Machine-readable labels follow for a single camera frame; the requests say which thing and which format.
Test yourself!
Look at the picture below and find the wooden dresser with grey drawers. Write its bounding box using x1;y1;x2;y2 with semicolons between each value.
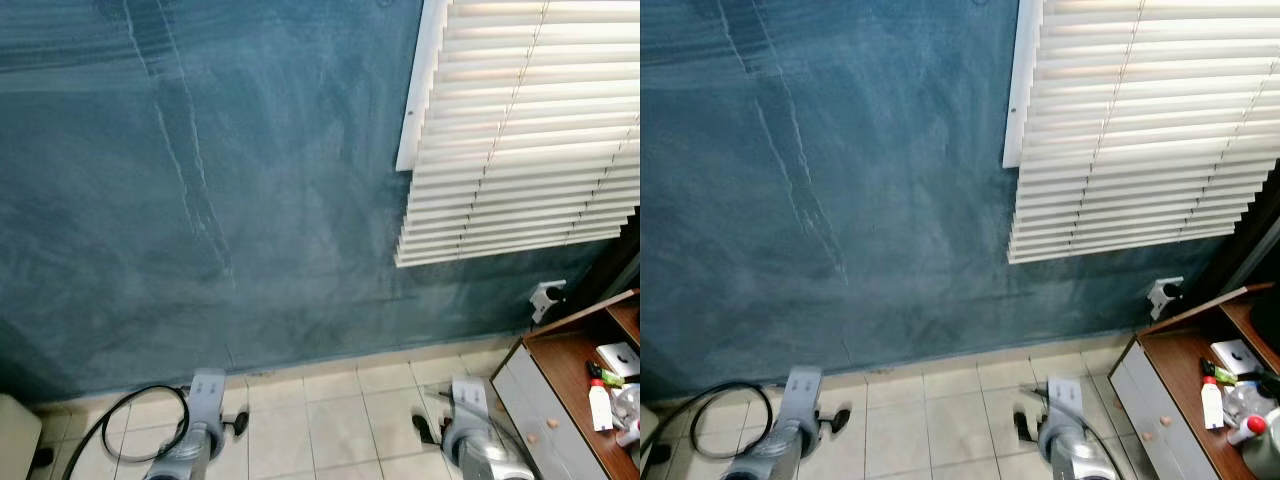
490;288;641;480
1108;282;1280;480

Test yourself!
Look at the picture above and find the white plastic bottle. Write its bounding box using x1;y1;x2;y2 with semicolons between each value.
589;380;614;433
1199;377;1226;431

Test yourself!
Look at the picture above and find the clear plastic bottle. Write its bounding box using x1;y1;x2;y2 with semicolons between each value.
1222;380;1279;426
611;384;641;425

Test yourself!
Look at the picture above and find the white flat box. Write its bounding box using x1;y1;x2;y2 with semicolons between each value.
1209;338;1264;378
596;341;641;379

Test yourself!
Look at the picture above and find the beige cushioned seat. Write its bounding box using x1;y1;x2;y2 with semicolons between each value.
0;394;43;480

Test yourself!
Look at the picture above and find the grey round container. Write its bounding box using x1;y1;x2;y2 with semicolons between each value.
1240;415;1280;480

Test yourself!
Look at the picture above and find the white slatted window blind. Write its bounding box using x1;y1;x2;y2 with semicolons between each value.
1008;0;1280;266
395;0;641;269

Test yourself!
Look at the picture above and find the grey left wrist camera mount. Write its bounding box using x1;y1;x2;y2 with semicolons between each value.
189;369;227;426
785;366;823;426

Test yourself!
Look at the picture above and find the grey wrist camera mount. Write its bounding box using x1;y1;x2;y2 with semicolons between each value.
189;369;227;426
1046;375;1085;431
452;377;491;433
785;366;823;426

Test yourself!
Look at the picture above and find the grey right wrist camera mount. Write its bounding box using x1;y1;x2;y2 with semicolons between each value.
452;377;491;433
1046;375;1085;431

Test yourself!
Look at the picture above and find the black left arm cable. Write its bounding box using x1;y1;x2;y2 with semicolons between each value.
72;383;192;480
640;380;775;480

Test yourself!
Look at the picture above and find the white wall socket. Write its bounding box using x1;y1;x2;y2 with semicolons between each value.
528;279;568;324
1147;276;1187;322

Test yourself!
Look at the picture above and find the white window frame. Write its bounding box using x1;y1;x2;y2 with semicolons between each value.
1002;0;1047;169
396;0;451;173

